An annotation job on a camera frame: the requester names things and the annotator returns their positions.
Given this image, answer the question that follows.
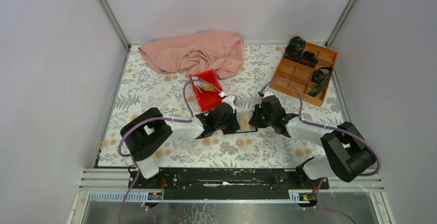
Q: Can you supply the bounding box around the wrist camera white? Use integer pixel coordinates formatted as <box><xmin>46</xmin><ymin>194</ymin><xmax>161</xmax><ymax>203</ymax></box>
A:
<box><xmin>218</xmin><ymin>92</ymin><xmax>237</xmax><ymax>111</ymax></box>
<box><xmin>258</xmin><ymin>91</ymin><xmax>276</xmax><ymax>104</ymax></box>

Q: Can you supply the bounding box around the rolled dark belt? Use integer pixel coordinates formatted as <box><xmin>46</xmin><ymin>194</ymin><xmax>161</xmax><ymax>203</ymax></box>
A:
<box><xmin>299</xmin><ymin>51</ymin><xmax>318</xmax><ymax>68</ymax></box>
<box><xmin>283</xmin><ymin>36</ymin><xmax>307</xmax><ymax>63</ymax></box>

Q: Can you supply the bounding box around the wooden compartment tray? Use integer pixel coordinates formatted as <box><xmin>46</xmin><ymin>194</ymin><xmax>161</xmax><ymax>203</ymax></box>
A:
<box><xmin>269</xmin><ymin>42</ymin><xmax>339</xmax><ymax>107</ymax></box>

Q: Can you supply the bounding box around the gold VIP card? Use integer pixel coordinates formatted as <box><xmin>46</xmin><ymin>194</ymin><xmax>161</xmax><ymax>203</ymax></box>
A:
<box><xmin>201</xmin><ymin>82</ymin><xmax>217</xmax><ymax>92</ymax></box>

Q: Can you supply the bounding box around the rolled dark belt top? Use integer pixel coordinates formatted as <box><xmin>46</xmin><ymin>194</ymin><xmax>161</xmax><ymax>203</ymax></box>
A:
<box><xmin>283</xmin><ymin>36</ymin><xmax>307</xmax><ymax>63</ymax></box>

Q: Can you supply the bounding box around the stack of cards in bin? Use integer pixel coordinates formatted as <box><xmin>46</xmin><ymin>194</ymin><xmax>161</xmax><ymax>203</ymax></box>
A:
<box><xmin>192</xmin><ymin>77</ymin><xmax>205</xmax><ymax>93</ymax></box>

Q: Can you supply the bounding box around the pink cloth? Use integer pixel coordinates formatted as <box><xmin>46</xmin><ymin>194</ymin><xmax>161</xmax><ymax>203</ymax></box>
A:
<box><xmin>139</xmin><ymin>30</ymin><xmax>244</xmax><ymax>79</ymax></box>

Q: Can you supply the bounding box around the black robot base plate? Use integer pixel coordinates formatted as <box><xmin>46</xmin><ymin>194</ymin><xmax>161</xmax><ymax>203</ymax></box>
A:
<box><xmin>128</xmin><ymin>167</ymin><xmax>329</xmax><ymax>200</ymax></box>

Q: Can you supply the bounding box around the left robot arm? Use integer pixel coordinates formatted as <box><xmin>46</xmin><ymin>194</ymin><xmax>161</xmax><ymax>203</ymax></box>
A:
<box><xmin>120</xmin><ymin>102</ymin><xmax>240</xmax><ymax>188</ymax></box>

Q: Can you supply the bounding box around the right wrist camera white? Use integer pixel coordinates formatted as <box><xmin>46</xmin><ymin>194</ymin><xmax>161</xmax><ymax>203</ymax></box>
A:
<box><xmin>258</xmin><ymin>91</ymin><xmax>276</xmax><ymax>104</ymax></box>

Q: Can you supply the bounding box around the camouflage strap in tray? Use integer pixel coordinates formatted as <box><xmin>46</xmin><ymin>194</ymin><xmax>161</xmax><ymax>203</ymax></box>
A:
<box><xmin>307</xmin><ymin>66</ymin><xmax>334</xmax><ymax>97</ymax></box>

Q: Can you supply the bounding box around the red plastic bin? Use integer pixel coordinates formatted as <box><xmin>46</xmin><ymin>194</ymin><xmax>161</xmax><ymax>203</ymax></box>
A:
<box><xmin>190</xmin><ymin>70</ymin><xmax>223</xmax><ymax>112</ymax></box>

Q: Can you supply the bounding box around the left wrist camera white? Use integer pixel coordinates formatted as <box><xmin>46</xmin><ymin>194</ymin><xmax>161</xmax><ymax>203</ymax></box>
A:
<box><xmin>218</xmin><ymin>92</ymin><xmax>237</xmax><ymax>111</ymax></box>

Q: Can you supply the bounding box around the rolled dark belt middle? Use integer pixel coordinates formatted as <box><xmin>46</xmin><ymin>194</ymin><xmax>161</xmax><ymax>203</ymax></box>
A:
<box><xmin>299</xmin><ymin>51</ymin><xmax>318</xmax><ymax>68</ymax></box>

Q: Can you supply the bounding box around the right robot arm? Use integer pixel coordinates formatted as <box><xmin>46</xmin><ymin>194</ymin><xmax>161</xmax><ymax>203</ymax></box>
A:
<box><xmin>249</xmin><ymin>93</ymin><xmax>377</xmax><ymax>189</ymax></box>

